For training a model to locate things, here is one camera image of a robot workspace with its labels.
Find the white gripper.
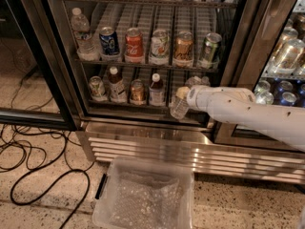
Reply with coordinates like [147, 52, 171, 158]
[175, 85, 209, 111]

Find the clear water bottle bottom shelf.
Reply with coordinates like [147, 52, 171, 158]
[169, 75, 212, 120]

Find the clear water bottle shelf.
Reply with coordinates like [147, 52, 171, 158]
[71, 8, 99, 61]
[169, 75, 212, 120]

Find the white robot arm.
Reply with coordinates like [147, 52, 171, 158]
[176, 85, 305, 152]

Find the brown tea bottle white cap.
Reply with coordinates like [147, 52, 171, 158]
[149, 73, 165, 106]

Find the gold can bottom shelf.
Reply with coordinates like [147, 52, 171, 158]
[130, 79, 146, 105]

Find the brown juice bottle white cap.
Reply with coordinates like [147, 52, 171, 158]
[108, 67, 127, 103]

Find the stainless steel fridge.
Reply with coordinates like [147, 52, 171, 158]
[43, 0, 305, 184]

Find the green white can right fridge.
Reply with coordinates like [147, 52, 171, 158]
[255, 92, 274, 105]

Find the right glass fridge door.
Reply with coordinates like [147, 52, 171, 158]
[214, 0, 297, 149]

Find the blue pepsi can right fridge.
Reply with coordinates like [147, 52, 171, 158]
[280, 92, 296, 106]

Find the clear water bottle middle shelf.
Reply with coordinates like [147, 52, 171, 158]
[71, 8, 99, 61]

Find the silver can right fridge upper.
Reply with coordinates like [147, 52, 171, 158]
[268, 39, 305, 75]

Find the open glass fridge door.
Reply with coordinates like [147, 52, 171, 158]
[0, 0, 80, 131]

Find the white green soda can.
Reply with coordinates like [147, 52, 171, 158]
[149, 30, 169, 65]

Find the orange gold soda can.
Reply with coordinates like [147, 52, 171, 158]
[173, 31, 193, 67]

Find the red coca cola can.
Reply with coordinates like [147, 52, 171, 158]
[125, 28, 144, 63]

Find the blue pepsi can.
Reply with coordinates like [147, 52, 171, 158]
[99, 27, 120, 61]

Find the clear plastic bin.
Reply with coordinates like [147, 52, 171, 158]
[92, 156, 193, 229]

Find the bubble wrap sheet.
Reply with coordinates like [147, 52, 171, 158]
[110, 173, 183, 229]

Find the black cable on floor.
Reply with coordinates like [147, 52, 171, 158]
[0, 38, 95, 229]

